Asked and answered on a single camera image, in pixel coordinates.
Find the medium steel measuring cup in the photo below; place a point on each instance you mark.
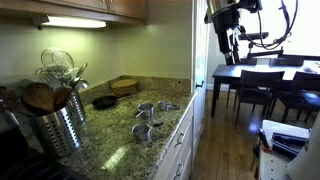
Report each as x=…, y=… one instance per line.
x=145, y=110

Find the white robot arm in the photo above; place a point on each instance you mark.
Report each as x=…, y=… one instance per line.
x=225, y=16

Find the round wooden board stack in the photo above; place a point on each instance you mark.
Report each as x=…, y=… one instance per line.
x=124, y=87

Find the large steel measuring cup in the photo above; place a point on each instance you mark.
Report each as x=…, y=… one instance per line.
x=142, y=132

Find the black cast iron skillet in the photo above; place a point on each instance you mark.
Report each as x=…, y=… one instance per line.
x=107, y=101

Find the rear perforated steel utensil holder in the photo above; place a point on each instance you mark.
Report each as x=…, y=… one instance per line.
x=76, y=108

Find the perforated steel utensil holder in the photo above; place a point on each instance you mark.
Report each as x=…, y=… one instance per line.
x=56, y=133
x=76, y=108

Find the wooden upper cabinets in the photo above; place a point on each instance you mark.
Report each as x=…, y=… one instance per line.
x=122, y=11

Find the dark wooden chair left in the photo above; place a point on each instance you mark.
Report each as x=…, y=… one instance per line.
x=256, y=88

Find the dark wooden chair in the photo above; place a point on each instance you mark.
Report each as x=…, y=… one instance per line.
x=300, y=93
x=256, y=88

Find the front perforated steel utensil holder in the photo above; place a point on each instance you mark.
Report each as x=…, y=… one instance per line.
x=56, y=133

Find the wooden spoon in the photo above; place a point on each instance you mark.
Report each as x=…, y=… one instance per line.
x=39, y=95

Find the under-cabinet light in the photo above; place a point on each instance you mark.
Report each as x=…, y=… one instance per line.
x=71, y=22

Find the dark dining table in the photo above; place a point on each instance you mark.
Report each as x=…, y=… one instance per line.
x=224, y=74

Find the dark wooden chair right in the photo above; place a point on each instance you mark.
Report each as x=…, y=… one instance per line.
x=300, y=93

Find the silver drawer handle upper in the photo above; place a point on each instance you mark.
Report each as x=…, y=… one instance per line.
x=180, y=139

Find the silver drawer handle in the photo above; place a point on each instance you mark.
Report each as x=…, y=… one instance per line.
x=179, y=170
x=180, y=139

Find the silver drawer handle lower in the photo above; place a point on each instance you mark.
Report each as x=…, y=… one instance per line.
x=179, y=170

